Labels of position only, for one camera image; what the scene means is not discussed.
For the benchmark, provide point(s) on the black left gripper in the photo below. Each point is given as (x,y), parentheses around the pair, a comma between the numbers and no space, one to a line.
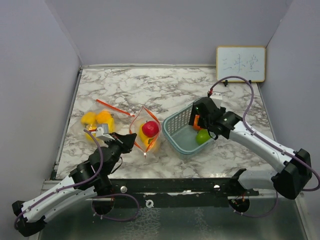
(127,140)

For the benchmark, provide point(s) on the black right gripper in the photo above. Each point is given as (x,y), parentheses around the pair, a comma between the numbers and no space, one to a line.
(192,116)

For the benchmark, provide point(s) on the green toy apple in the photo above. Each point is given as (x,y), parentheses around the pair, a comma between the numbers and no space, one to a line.
(202,136)

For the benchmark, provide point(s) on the orange-yellow toy bell pepper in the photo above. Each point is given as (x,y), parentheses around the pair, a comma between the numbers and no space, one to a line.
(148,141)

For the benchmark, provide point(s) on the clear orange-zip bag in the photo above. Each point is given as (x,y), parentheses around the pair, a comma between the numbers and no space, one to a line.
(122,120)
(142,117)

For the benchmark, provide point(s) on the red toy fruit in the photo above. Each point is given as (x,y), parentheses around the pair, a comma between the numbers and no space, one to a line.
(150,129)

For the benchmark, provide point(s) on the yellow toy lemon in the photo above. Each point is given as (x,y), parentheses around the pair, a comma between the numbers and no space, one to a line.
(104,117)

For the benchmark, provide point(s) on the yellow toy bell pepper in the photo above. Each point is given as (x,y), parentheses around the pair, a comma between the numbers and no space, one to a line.
(88,119)

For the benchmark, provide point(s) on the orange toy pepper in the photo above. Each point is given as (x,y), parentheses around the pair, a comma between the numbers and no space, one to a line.
(195,123)

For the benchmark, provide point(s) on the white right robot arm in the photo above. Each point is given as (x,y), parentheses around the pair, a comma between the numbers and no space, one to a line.
(291,169)

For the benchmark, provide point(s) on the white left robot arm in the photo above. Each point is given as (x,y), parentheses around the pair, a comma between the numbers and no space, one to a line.
(57,192)

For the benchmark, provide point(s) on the pale green plastic basket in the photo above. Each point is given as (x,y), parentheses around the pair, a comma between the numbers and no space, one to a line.
(181,136)

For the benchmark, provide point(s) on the small framed whiteboard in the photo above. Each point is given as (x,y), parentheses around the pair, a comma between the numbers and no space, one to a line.
(248,62)

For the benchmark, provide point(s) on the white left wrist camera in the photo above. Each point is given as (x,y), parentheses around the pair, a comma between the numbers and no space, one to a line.
(102,132)

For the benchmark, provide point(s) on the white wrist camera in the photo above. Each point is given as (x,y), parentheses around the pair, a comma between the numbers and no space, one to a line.
(216,97)
(102,132)

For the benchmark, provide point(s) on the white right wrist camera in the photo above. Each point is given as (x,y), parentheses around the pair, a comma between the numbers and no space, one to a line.
(216,97)

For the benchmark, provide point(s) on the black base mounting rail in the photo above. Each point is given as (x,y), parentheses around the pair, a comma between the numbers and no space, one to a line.
(90,180)

